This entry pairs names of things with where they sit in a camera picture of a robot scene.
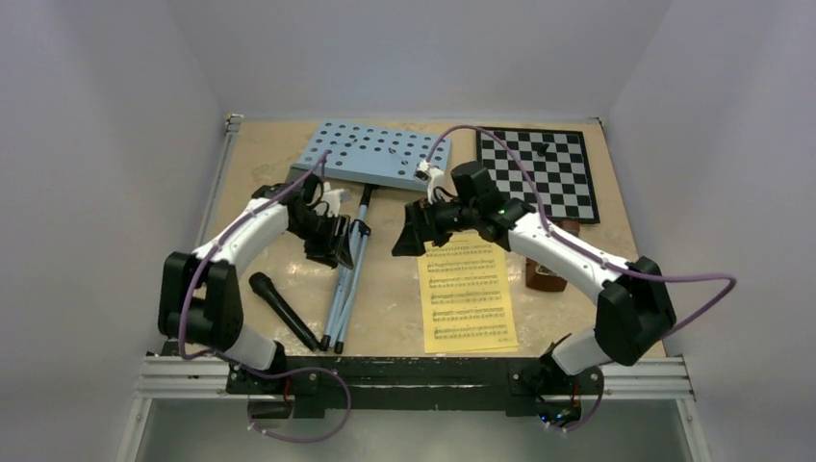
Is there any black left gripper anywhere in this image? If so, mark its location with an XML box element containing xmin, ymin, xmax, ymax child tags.
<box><xmin>288</xmin><ymin>212</ymin><xmax>352</xmax><ymax>270</ymax></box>

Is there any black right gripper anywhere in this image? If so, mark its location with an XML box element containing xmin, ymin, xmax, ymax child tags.
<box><xmin>392</xmin><ymin>192</ymin><xmax>478</xmax><ymax>257</ymax></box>

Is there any yellow sheet music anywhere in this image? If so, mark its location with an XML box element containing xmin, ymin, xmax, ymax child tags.
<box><xmin>418</xmin><ymin>233</ymin><xmax>507</xmax><ymax>279</ymax></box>
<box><xmin>415</xmin><ymin>234</ymin><xmax>520</xmax><ymax>356</ymax></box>

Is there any light blue music stand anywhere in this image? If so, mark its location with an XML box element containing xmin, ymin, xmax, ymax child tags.
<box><xmin>291</xmin><ymin>119</ymin><xmax>452</xmax><ymax>354</ymax></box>

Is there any brown wooden metronome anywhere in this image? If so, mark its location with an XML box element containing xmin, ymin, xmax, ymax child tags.
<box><xmin>525</xmin><ymin>219</ymin><xmax>580</xmax><ymax>293</ymax></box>

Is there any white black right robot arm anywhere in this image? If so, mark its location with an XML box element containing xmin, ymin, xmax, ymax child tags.
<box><xmin>392</xmin><ymin>161</ymin><xmax>676</xmax><ymax>392</ymax></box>

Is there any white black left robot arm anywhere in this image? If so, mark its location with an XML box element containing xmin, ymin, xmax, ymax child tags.
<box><xmin>158</xmin><ymin>174</ymin><xmax>353</xmax><ymax>394</ymax></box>

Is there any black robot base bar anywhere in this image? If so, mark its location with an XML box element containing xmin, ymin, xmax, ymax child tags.
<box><xmin>226</xmin><ymin>356</ymin><xmax>603</xmax><ymax>419</ymax></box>

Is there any black microphone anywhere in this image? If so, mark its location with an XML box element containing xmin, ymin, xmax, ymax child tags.
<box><xmin>249</xmin><ymin>271</ymin><xmax>320</xmax><ymax>351</ymax></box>

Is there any black white chessboard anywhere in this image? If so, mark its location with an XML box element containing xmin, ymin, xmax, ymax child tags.
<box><xmin>475</xmin><ymin>127</ymin><xmax>600</xmax><ymax>224</ymax></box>

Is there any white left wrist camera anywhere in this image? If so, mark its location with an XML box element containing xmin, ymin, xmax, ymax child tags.
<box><xmin>313</xmin><ymin>182</ymin><xmax>351</xmax><ymax>217</ymax></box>

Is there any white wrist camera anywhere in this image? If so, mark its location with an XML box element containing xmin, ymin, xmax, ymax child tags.
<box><xmin>313</xmin><ymin>182</ymin><xmax>351</xmax><ymax>217</ymax></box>
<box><xmin>414</xmin><ymin>160</ymin><xmax>445</xmax><ymax>204</ymax></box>

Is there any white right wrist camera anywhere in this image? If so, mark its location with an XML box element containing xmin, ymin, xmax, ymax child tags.
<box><xmin>414</xmin><ymin>160</ymin><xmax>445</xmax><ymax>204</ymax></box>

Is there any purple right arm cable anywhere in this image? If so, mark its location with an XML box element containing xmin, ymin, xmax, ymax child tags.
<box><xmin>423</xmin><ymin>124</ymin><xmax>738</xmax><ymax>435</ymax></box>

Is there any aluminium frame rail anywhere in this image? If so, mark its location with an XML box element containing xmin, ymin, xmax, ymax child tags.
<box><xmin>117</xmin><ymin>115</ymin><xmax>711</xmax><ymax>461</ymax></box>

